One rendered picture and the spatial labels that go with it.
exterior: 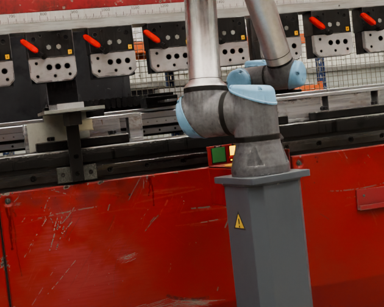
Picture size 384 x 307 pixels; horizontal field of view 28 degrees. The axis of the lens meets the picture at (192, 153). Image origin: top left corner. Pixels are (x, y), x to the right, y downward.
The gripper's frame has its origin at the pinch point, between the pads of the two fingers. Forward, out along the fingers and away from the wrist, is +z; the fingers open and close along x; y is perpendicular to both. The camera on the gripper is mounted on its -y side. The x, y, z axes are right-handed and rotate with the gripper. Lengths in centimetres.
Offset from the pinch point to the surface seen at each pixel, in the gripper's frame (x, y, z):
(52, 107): 52, 48, -25
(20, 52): 50, 100, -44
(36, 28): 55, 46, -50
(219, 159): 11.1, 9.3, -5.8
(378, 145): -54, 15, -2
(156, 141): 24.6, 27.3, -11.5
